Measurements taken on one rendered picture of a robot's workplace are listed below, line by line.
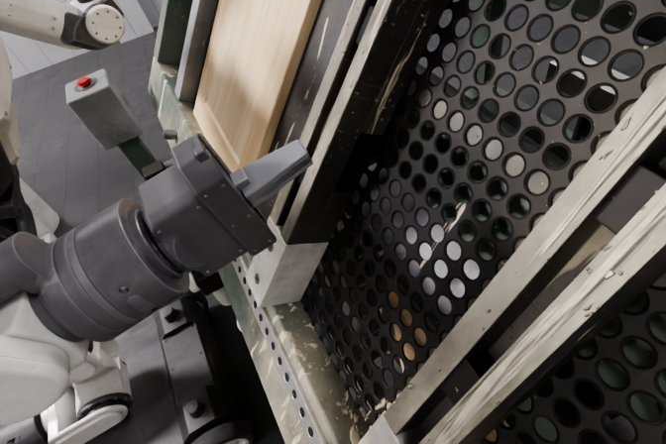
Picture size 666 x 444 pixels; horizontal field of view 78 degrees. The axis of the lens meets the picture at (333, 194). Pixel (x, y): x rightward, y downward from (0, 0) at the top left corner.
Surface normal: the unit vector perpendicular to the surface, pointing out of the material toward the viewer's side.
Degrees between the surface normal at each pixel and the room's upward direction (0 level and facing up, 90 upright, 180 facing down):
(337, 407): 37
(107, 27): 90
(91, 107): 90
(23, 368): 74
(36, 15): 90
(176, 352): 0
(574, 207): 53
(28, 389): 88
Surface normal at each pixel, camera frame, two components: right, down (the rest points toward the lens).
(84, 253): -0.15, -0.39
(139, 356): -0.18, -0.65
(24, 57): 0.38, 0.65
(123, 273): 0.21, 0.16
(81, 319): 0.34, 0.36
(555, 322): -0.81, -0.01
